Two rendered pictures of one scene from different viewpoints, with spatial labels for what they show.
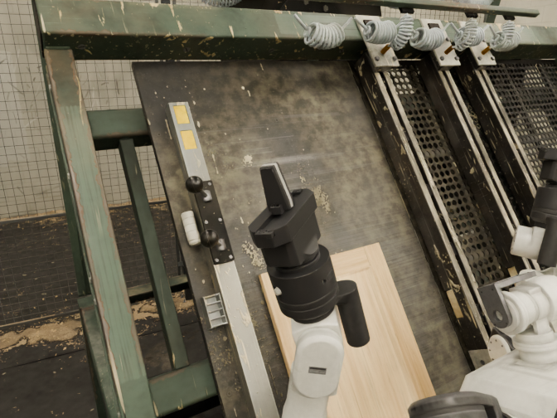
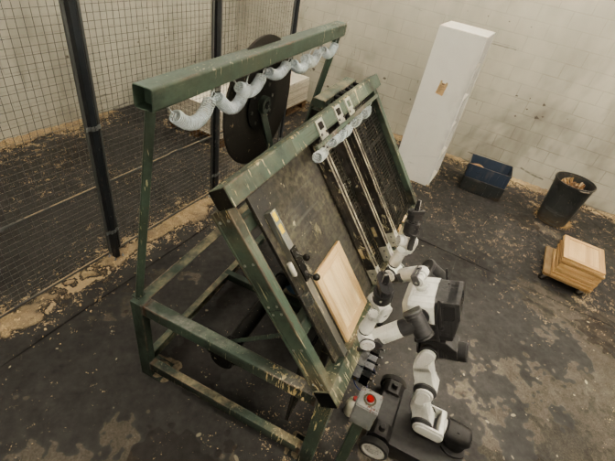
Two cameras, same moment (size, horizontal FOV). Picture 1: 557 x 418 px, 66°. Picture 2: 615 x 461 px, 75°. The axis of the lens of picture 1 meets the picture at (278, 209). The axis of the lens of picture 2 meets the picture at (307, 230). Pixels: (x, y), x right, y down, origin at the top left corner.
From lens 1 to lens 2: 157 cm
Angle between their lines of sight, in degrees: 41
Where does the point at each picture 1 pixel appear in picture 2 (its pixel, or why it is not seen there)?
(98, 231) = (276, 289)
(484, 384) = (414, 302)
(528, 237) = (404, 241)
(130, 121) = (250, 224)
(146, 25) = (260, 178)
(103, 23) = (248, 187)
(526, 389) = (426, 301)
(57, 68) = (235, 219)
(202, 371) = (306, 322)
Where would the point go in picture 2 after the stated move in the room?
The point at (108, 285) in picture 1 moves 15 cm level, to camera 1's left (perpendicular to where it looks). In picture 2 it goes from (286, 308) to (259, 320)
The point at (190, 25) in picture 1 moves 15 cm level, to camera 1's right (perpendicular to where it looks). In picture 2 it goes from (271, 168) to (297, 163)
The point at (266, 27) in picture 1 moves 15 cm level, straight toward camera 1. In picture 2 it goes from (292, 152) to (308, 166)
